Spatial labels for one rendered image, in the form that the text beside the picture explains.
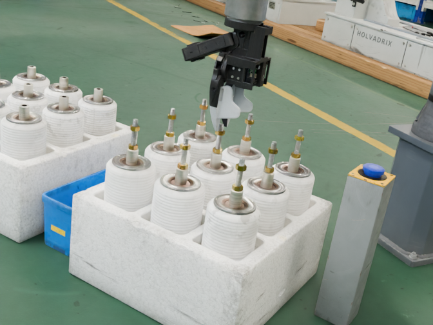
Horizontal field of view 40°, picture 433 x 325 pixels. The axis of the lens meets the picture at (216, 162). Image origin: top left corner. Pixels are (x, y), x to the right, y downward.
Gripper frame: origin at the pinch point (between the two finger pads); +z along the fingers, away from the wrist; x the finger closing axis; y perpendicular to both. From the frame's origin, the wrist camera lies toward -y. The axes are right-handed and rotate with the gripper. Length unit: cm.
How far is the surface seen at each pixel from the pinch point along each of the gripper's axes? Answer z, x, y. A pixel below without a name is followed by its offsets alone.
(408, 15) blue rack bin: 30, 611, -70
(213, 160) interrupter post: 7.7, -1.1, 0.6
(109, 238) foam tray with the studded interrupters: 22.2, -18.6, -10.2
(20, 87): 11, 13, -64
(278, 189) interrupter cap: 9.2, -1.5, 15.2
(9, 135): 12.1, -12.6, -42.2
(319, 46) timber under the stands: 29, 278, -66
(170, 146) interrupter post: 8.4, 0.3, -10.3
